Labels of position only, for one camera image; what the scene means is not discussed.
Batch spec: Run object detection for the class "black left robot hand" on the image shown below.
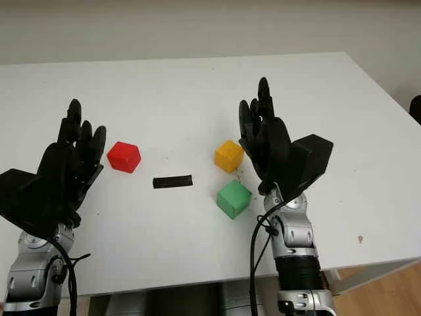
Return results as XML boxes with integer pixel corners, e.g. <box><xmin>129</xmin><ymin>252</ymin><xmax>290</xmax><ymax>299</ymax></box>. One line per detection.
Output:
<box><xmin>36</xmin><ymin>97</ymin><xmax>108</xmax><ymax>231</ymax></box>

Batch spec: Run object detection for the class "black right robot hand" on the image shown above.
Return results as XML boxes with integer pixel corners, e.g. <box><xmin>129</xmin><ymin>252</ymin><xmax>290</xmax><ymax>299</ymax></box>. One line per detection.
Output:
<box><xmin>237</xmin><ymin>76</ymin><xmax>295</xmax><ymax>196</ymax></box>

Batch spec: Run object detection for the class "yellow cube block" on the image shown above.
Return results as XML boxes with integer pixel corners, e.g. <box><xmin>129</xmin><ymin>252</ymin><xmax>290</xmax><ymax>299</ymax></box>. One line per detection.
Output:
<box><xmin>214</xmin><ymin>140</ymin><xmax>245</xmax><ymax>174</ymax></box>

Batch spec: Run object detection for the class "red cube block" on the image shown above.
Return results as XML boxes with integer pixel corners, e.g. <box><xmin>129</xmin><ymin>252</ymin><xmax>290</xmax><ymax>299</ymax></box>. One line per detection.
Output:
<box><xmin>107</xmin><ymin>141</ymin><xmax>142</xmax><ymax>174</ymax></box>

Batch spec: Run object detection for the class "green cube block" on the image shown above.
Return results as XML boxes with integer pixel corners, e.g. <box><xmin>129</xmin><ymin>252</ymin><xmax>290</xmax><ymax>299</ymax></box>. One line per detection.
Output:
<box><xmin>216</xmin><ymin>179</ymin><xmax>253</xmax><ymax>221</ymax></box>

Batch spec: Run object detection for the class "black tape strip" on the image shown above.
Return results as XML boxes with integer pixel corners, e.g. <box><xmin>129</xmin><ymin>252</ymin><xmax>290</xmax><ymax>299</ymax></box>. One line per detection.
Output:
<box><xmin>152</xmin><ymin>174</ymin><xmax>193</xmax><ymax>191</ymax></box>

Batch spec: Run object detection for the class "dark round background object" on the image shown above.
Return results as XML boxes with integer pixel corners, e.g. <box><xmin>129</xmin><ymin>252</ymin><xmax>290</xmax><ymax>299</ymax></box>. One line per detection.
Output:
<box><xmin>410</xmin><ymin>95</ymin><xmax>421</xmax><ymax>126</ymax></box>

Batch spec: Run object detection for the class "grey robot lower body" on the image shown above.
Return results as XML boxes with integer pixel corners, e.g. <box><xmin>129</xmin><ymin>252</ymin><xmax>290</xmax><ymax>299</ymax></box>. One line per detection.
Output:
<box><xmin>88</xmin><ymin>278</ymin><xmax>280</xmax><ymax>316</ymax></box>

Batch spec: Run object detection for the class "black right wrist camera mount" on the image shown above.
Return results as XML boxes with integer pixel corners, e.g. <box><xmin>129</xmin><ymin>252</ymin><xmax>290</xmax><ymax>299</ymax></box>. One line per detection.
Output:
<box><xmin>278</xmin><ymin>133</ymin><xmax>335</xmax><ymax>202</ymax></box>

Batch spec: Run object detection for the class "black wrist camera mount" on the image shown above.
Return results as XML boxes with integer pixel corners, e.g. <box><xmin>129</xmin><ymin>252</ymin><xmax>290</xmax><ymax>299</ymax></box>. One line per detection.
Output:
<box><xmin>278</xmin><ymin>133</ymin><xmax>335</xmax><ymax>202</ymax></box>
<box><xmin>0</xmin><ymin>167</ymin><xmax>68</xmax><ymax>238</ymax></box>

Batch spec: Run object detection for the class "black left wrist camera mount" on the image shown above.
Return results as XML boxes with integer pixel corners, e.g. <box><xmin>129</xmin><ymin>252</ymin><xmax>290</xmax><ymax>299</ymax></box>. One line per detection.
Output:
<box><xmin>0</xmin><ymin>167</ymin><xmax>68</xmax><ymax>238</ymax></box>

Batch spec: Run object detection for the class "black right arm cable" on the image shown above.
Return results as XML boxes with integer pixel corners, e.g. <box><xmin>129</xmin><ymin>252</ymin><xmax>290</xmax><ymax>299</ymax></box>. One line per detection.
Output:
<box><xmin>249</xmin><ymin>194</ymin><xmax>285</xmax><ymax>316</ymax></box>

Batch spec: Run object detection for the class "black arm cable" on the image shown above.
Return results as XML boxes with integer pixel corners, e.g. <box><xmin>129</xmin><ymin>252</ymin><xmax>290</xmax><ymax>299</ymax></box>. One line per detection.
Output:
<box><xmin>249</xmin><ymin>194</ymin><xmax>285</xmax><ymax>316</ymax></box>
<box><xmin>51</xmin><ymin>238</ymin><xmax>92</xmax><ymax>316</ymax></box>

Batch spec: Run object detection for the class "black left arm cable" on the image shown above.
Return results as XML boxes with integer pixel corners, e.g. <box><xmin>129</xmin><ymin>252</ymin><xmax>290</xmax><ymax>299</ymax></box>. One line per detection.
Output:
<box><xmin>51</xmin><ymin>238</ymin><xmax>92</xmax><ymax>316</ymax></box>

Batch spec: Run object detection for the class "white table frame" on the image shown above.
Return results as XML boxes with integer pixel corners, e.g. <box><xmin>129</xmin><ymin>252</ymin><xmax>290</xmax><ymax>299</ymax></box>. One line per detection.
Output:
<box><xmin>324</xmin><ymin>255</ymin><xmax>421</xmax><ymax>297</ymax></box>

